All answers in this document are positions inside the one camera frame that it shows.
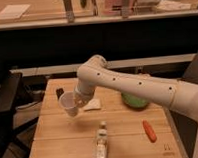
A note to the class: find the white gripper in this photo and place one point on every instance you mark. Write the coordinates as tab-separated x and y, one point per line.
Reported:
80	99

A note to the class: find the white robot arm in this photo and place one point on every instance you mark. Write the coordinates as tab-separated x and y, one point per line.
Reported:
176	95

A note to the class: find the green ceramic bowl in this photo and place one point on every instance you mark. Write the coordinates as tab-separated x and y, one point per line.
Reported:
133	101

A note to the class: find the black rectangular phone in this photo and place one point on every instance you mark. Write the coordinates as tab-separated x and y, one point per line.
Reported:
59	92

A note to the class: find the orange carrot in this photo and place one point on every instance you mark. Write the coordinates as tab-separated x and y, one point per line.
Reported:
149	131

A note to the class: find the white paper sheet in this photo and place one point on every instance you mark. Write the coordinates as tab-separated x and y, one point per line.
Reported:
13	11

